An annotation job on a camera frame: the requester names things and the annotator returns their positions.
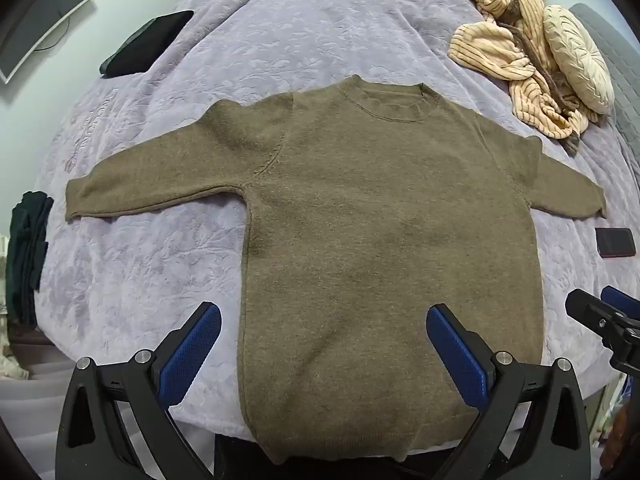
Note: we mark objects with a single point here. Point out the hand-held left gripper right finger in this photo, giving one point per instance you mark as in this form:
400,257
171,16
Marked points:
457,355

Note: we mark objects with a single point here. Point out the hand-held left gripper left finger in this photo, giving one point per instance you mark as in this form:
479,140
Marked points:
192,345

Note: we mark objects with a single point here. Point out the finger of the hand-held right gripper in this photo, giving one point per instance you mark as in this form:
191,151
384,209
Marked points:
620,297
582,306

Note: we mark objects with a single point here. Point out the olive brown knit sweater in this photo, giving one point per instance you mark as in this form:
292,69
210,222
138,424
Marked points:
375,235

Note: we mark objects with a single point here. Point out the dark green hanging clothes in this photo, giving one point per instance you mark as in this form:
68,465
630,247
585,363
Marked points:
25,260

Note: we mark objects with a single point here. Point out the red cased phone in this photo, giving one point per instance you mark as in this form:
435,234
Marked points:
615,242

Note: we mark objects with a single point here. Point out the grey padded headboard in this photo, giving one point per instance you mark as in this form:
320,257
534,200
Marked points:
622,90

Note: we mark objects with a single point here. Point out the cream round pleated cushion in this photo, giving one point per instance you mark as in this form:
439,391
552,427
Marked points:
580,55

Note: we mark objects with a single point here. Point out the beige striped fleece garment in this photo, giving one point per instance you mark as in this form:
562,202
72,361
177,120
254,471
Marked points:
485,45

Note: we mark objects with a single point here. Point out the black folded cloth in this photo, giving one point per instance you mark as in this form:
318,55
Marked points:
145,45

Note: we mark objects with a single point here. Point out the lilac embossed plush blanket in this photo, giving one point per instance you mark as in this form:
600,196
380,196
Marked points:
300,25

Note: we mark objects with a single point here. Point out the white framed wall television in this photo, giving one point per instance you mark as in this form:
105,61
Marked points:
45,10

